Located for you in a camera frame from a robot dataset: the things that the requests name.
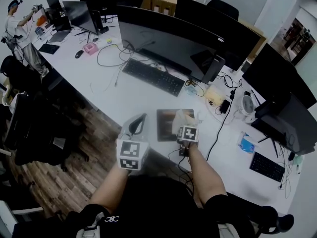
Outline person's left forearm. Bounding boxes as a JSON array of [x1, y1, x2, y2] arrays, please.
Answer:
[[91, 162, 129, 214]]

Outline compact black keyboard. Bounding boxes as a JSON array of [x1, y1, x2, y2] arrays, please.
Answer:
[[249, 152, 285, 182]]

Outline white desk fan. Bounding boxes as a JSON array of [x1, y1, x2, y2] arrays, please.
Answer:
[[234, 95, 256, 123]]

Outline brown printed mouse pad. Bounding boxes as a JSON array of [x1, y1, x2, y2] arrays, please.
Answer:
[[156, 109, 196, 142]]

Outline long black keyboard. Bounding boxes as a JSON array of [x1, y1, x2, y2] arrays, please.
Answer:
[[122, 58, 186, 98]]

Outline black monitor with thin stand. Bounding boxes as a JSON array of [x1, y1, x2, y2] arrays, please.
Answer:
[[62, 0, 100, 42]]

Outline black power adapter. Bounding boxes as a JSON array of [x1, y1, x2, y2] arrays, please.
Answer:
[[219, 99, 231, 115]]

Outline looped black cable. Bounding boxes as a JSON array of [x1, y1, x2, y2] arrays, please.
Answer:
[[96, 43, 134, 68]]

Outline large curved black monitor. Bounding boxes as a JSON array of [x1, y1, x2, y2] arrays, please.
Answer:
[[116, 4, 226, 84]]

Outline grey open laptop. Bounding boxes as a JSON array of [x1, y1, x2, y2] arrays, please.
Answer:
[[47, 16, 72, 44]]

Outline pink box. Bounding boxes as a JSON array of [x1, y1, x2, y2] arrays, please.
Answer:
[[83, 43, 99, 56]]

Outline small black keyboard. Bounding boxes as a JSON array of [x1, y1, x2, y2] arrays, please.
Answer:
[[38, 43, 60, 55]]

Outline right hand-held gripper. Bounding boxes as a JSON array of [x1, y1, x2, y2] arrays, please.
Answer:
[[177, 124, 200, 156]]

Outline pale green bottle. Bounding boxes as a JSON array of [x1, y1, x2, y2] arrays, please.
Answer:
[[292, 155, 304, 175]]

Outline person's black clothing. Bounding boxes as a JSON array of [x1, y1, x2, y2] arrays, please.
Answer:
[[12, 175, 256, 238]]

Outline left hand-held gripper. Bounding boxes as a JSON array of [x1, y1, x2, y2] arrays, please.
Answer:
[[116, 114, 151, 170]]

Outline blue tissue packet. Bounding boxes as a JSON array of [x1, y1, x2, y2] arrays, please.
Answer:
[[237, 131, 256, 153]]

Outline black upright mini computer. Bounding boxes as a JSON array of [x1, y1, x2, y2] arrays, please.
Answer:
[[202, 56, 225, 84]]

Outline person's right forearm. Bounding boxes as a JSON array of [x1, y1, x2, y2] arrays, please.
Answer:
[[189, 144, 227, 208]]

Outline black monitor with splayed stand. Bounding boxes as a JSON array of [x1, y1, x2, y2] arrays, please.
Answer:
[[251, 94, 317, 156]]

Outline long black power cable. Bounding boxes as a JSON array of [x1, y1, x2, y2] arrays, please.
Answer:
[[206, 87, 242, 162]]

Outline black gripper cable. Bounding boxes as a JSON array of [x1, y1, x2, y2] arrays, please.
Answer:
[[168, 147, 196, 190]]

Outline wide black monitor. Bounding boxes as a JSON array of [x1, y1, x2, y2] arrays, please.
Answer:
[[174, 0, 262, 71]]

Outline small black monitor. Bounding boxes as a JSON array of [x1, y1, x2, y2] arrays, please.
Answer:
[[46, 0, 62, 12]]

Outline white cloth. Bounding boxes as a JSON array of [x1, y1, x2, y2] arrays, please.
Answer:
[[172, 109, 199, 133]]

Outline cardboard boxes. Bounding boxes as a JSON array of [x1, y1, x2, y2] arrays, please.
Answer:
[[141, 0, 179, 16]]

